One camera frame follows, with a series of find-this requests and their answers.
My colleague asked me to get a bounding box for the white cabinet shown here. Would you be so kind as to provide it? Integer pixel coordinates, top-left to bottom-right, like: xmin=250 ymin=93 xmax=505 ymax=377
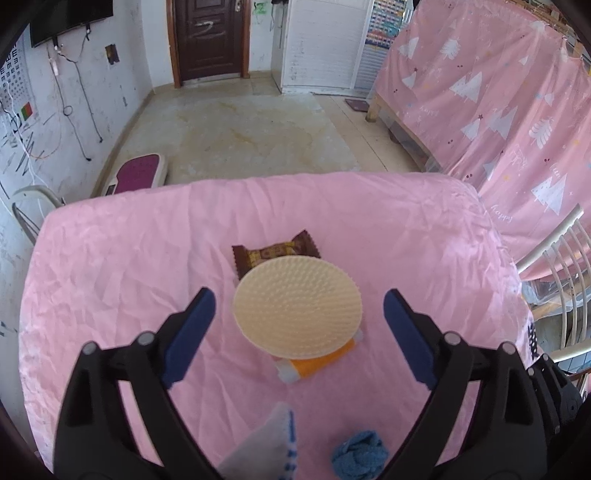
xmin=271 ymin=0 xmax=375 ymax=95

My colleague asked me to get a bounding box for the wooden bed frame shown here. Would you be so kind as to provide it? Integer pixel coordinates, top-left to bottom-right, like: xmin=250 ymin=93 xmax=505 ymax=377
xmin=365 ymin=90 xmax=444 ymax=174

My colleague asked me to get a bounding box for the eye chart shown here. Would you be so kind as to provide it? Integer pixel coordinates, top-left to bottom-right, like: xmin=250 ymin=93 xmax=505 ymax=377
xmin=0 ymin=34 xmax=34 ymax=121

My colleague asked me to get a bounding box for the maroon bathroom scale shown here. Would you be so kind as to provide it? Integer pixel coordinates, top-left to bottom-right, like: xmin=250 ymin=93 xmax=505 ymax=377
xmin=100 ymin=154 xmax=168 ymax=197

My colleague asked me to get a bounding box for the white metal chair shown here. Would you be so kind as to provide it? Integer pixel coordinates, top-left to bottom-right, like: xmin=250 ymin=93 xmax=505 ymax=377
xmin=515 ymin=203 xmax=591 ymax=365

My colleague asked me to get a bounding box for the orange box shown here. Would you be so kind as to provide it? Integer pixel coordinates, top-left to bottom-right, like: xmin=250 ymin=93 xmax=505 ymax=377
xmin=272 ymin=337 xmax=363 ymax=385

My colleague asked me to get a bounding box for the cream scrub brush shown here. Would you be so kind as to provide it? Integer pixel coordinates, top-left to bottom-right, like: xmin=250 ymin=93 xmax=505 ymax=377
xmin=232 ymin=257 xmax=363 ymax=360

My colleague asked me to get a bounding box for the pink tree printed sheet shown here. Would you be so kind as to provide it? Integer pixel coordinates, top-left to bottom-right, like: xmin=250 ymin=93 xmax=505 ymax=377
xmin=372 ymin=0 xmax=591 ymax=282

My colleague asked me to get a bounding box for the brown snack wrapper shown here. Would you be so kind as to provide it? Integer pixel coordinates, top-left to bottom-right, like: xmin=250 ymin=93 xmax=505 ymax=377
xmin=232 ymin=229 xmax=320 ymax=280

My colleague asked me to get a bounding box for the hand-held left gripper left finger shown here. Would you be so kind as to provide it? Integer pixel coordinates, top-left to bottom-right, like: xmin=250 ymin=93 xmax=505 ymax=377
xmin=53 ymin=287 xmax=222 ymax=480

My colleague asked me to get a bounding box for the black wall television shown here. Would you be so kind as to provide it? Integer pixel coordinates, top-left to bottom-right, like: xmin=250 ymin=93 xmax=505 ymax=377
xmin=30 ymin=0 xmax=114 ymax=48

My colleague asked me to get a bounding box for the black hanging cable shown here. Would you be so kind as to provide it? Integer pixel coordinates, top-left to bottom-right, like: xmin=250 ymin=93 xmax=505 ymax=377
xmin=46 ymin=28 xmax=105 ymax=162

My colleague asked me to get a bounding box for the pink tablecloth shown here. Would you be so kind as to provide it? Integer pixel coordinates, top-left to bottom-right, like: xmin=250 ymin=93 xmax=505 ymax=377
xmin=18 ymin=171 xmax=536 ymax=472

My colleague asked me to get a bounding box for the white plastic chair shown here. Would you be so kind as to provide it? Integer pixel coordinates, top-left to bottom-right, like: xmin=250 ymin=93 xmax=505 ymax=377
xmin=11 ymin=185 xmax=66 ymax=245

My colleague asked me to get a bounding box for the colourful wall poster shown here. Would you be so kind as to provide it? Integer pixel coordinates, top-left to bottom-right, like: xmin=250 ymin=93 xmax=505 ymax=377
xmin=365 ymin=0 xmax=407 ymax=49

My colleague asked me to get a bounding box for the blue cloth ball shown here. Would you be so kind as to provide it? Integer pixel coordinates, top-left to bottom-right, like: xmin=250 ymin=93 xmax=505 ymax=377
xmin=332 ymin=431 xmax=387 ymax=480

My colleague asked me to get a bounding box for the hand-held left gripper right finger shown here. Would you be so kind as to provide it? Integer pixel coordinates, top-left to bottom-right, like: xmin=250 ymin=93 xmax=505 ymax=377
xmin=369 ymin=288 xmax=548 ymax=480

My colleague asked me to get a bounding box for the white cable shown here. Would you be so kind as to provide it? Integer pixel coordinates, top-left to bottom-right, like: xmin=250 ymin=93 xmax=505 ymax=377
xmin=0 ymin=83 xmax=44 ymax=185

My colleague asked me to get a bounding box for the dark brown door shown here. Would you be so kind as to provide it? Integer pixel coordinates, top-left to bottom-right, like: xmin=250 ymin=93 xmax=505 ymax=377
xmin=168 ymin=0 xmax=250 ymax=88

